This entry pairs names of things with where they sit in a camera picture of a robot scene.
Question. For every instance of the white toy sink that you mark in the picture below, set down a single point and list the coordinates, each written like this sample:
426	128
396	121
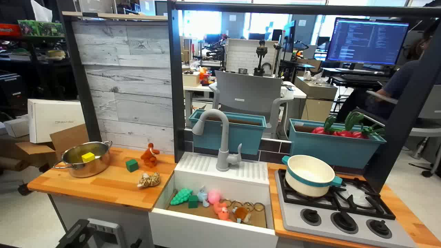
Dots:
215	179

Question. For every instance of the cardboard sheet sink liner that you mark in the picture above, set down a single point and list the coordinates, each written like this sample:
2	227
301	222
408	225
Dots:
255	219

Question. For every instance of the empty teal planter box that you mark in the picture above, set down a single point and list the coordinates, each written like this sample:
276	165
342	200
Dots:
243	135

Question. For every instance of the grey toy faucet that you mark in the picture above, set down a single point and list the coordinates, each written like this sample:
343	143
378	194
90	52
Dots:
224	156

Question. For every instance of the grey office chair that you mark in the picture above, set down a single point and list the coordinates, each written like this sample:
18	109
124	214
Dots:
248	94

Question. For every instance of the pink ball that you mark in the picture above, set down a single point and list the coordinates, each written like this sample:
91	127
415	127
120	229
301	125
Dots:
214	197

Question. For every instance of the blue white plush toy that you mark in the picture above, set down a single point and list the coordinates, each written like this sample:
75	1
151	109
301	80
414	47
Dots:
202	194

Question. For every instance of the orange toy figure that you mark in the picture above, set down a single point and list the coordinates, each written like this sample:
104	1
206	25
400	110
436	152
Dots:
149	157

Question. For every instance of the dark green textured toy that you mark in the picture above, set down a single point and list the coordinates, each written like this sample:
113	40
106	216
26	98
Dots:
181	197

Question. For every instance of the orange bunny plush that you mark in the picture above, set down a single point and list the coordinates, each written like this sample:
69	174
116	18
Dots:
222	211

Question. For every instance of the brown plush toy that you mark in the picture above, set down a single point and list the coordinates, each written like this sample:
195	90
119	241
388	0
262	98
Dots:
240	214

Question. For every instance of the whitewashed wood panel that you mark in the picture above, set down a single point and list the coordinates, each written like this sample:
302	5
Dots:
128	91

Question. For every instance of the red toy vegetable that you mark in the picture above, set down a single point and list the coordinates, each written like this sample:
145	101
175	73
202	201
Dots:
319	129
349	134

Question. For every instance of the green toy cube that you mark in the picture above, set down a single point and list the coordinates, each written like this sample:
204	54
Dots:
131	165

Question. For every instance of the green toy vegetable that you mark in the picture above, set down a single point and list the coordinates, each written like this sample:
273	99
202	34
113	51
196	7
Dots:
353	120
330	124

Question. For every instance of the teal planter box with vegetables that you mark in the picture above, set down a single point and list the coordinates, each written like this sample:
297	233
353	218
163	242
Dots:
331	150

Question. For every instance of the grey stove with black grate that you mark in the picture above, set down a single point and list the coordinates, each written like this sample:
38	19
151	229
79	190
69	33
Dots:
294	220

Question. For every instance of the black stove knob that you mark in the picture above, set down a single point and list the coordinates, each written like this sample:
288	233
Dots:
379	227
310	216
343	222

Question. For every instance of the stainless steel pot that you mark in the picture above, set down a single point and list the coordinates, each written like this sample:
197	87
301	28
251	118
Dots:
94	168

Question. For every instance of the yellow toy block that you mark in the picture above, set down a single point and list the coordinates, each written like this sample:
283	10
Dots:
89	157

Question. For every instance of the wooden shelf plank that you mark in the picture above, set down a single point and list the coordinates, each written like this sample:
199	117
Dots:
119	17

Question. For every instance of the white kitchen cabinet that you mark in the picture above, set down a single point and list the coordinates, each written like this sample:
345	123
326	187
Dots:
101	215

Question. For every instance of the flattened cardboard box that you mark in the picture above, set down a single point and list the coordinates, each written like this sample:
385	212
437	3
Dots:
69	138

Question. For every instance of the black stand base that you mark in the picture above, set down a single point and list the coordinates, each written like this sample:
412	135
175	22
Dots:
91	231

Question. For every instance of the computer monitor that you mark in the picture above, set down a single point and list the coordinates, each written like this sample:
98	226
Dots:
367	41

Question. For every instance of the white box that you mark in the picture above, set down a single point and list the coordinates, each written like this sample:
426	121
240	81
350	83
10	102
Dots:
53	118

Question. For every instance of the person in dark shirt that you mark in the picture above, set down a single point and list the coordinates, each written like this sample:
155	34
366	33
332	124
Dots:
400	83

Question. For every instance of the black kitchen frame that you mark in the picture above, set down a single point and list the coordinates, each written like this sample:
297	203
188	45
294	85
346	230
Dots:
175	91

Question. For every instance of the black frame end post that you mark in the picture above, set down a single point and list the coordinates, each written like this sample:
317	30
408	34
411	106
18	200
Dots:
80	83

